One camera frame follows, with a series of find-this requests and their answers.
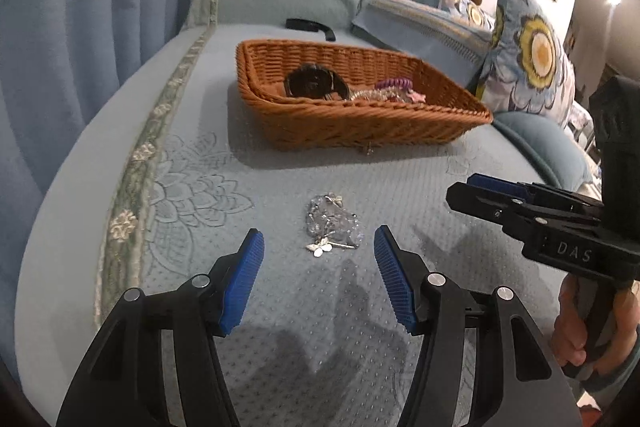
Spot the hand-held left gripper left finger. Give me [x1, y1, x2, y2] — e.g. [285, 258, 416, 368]
[56, 228, 266, 427]

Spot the person's right hand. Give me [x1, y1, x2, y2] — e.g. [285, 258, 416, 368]
[551, 276, 640, 370]

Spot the silver chain bracelet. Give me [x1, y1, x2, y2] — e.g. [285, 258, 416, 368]
[305, 193, 365, 245]

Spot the plain blue pillow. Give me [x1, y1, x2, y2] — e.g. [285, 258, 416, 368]
[492, 112, 596, 192]

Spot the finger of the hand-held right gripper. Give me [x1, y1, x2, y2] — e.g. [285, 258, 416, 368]
[467, 173, 604, 221]
[446, 183, 601, 249]

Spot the black strap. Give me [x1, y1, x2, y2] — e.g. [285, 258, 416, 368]
[285, 18, 337, 42]

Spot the blue curtain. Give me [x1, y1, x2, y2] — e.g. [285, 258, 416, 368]
[0, 0, 203, 228]

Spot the striped teal back cushion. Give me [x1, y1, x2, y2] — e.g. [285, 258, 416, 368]
[350, 0, 496, 72]

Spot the black wrist watch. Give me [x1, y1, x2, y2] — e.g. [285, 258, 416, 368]
[284, 63, 352, 102]

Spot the small floral pillow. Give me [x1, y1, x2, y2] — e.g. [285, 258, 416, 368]
[440, 0, 496, 30]

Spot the purple spiral hair tie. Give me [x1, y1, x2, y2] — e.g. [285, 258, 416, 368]
[375, 77, 413, 92]

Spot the brown wicker basket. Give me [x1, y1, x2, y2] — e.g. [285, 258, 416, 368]
[236, 39, 494, 152]

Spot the person's right forearm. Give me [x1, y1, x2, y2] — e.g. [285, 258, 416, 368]
[575, 342, 640, 408]

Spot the large floral pillow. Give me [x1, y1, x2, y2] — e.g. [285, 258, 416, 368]
[475, 0, 578, 128]

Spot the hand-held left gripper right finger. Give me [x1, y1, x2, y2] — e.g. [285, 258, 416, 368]
[373, 224, 583, 427]

